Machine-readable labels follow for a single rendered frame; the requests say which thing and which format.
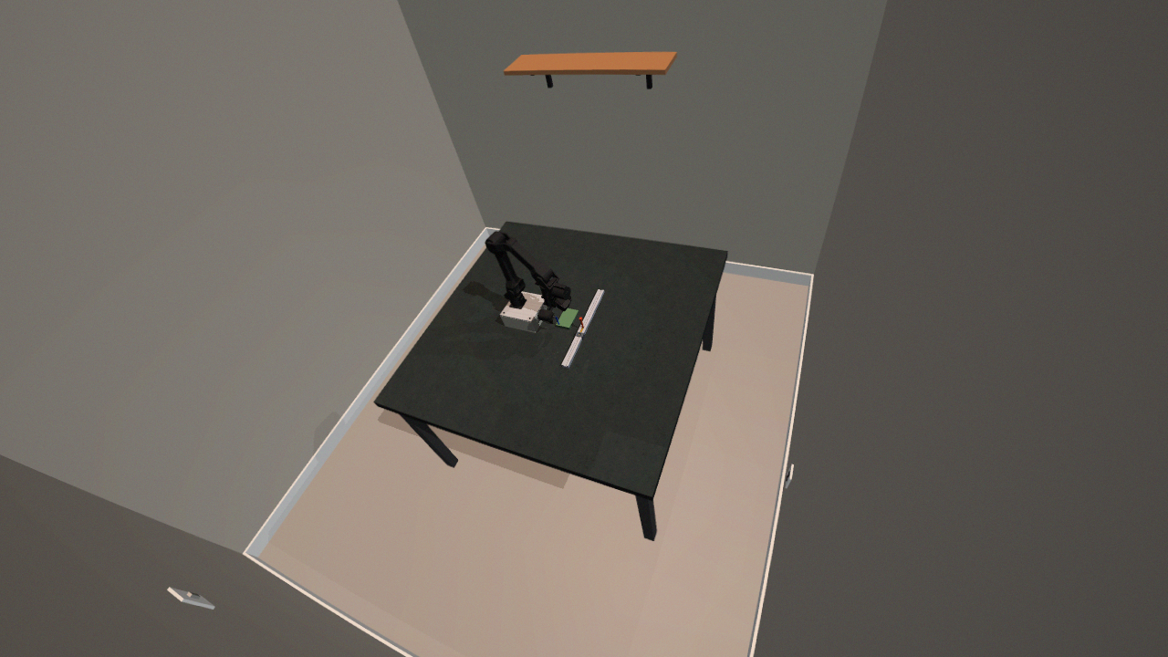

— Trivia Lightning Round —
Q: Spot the grey aluminum rail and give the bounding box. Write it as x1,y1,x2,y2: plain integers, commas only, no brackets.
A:
561,289,605,369

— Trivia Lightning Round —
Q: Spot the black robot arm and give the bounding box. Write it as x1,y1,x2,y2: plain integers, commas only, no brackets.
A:
485,231,571,311

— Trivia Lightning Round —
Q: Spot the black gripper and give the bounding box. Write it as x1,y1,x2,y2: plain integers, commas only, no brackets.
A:
537,295,556,324

